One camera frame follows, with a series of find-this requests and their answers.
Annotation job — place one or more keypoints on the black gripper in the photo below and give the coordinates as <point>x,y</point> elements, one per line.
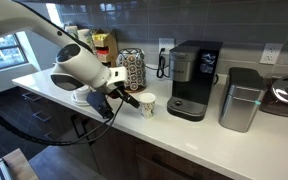
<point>115,91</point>

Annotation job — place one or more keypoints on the patterned white paper cup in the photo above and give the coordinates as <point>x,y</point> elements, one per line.
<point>148,105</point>

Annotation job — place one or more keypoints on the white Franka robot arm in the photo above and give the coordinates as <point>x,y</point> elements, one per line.
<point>80,66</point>

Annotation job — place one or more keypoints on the black espresso machine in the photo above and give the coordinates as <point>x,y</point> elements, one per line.
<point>187,83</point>

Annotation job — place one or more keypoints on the tall leaning paper cup stack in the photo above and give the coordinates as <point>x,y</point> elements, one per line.
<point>84,36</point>

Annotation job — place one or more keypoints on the small white lid stack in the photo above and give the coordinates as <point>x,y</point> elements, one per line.
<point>81,92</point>

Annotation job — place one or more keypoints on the white round tray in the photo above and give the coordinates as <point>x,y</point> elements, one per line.
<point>79,101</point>

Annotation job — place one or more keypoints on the dark gray bench top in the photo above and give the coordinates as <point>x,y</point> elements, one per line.
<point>60,165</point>

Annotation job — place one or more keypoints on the stainless steel bin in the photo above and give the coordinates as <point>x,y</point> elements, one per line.
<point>239,103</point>

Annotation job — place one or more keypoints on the wooden table top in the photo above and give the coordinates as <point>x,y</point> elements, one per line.
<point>19,165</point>

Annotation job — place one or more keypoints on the black round appliance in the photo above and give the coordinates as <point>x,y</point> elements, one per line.
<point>285,96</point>

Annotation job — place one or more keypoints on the white wall outlet with plug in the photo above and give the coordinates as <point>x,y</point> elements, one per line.
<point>166,43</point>

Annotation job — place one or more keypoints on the window with frame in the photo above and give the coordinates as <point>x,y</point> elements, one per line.
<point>2,53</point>

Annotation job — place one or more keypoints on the white empty wall outlet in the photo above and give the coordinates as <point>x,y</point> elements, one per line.
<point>271,53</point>

